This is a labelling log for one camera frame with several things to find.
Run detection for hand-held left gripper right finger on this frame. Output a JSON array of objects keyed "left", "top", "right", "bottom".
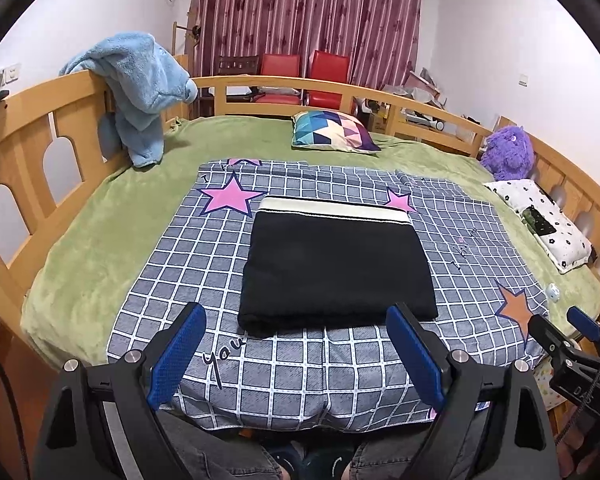
[{"left": 385, "top": 302, "right": 561, "bottom": 480}]

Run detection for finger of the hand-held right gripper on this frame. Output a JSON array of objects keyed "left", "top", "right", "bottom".
[
  {"left": 567, "top": 306, "right": 600, "bottom": 356},
  {"left": 527, "top": 314, "right": 576, "bottom": 361}
]

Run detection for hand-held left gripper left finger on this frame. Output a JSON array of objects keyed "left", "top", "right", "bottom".
[{"left": 32, "top": 301, "right": 208, "bottom": 480}]

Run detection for black pants with white waistband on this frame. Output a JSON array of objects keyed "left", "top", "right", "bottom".
[{"left": 237, "top": 196, "right": 438, "bottom": 338}]

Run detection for person's right hand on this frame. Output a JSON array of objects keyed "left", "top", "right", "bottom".
[{"left": 557, "top": 427, "right": 600, "bottom": 480}]

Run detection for white floral pillow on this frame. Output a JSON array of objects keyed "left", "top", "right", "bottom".
[{"left": 484, "top": 178, "right": 595, "bottom": 275}]

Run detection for grey checked star bed sheet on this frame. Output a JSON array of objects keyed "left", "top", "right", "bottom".
[{"left": 106, "top": 157, "right": 551, "bottom": 433}]

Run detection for person's grey jeans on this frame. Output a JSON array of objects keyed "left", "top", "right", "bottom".
[{"left": 102, "top": 400, "right": 486, "bottom": 480}]

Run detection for small dark cloth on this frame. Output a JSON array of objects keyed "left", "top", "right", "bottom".
[{"left": 522, "top": 205, "right": 558, "bottom": 237}]

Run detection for dark teal slipper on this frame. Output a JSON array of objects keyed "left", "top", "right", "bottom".
[
  {"left": 267, "top": 442, "right": 306, "bottom": 480},
  {"left": 305, "top": 440, "right": 355, "bottom": 480}
]

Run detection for green fleece bed blanket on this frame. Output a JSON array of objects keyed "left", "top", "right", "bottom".
[{"left": 20, "top": 115, "right": 600, "bottom": 368}]

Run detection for purple plush toy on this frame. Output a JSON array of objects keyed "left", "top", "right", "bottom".
[{"left": 480, "top": 125, "right": 536, "bottom": 182}]

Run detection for geometric patterned pillow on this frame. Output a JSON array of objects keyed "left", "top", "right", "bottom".
[{"left": 291, "top": 110, "right": 382, "bottom": 153}]

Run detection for pile of boxes and papers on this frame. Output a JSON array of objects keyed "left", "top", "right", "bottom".
[{"left": 365, "top": 67, "right": 481, "bottom": 136}]

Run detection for light blue fleece blanket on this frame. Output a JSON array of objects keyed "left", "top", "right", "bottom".
[{"left": 60, "top": 31, "right": 200, "bottom": 168}]

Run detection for dark wooden chair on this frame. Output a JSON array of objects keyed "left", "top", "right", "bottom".
[{"left": 215, "top": 55, "right": 260, "bottom": 96}]

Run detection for red chair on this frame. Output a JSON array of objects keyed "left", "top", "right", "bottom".
[
  {"left": 257, "top": 53, "right": 301, "bottom": 108},
  {"left": 304, "top": 50, "right": 352, "bottom": 111}
]

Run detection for wooden coat rack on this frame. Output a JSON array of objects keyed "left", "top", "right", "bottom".
[{"left": 172, "top": 2, "right": 203, "bottom": 78}]

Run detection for maroon striped curtain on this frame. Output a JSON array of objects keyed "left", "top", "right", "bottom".
[{"left": 187, "top": 0, "right": 425, "bottom": 93}]

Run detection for black cable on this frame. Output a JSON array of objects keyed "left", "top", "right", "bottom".
[{"left": 0, "top": 305, "right": 31, "bottom": 480}]

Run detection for wooden bed frame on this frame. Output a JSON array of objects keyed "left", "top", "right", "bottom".
[{"left": 0, "top": 69, "right": 600, "bottom": 480}]

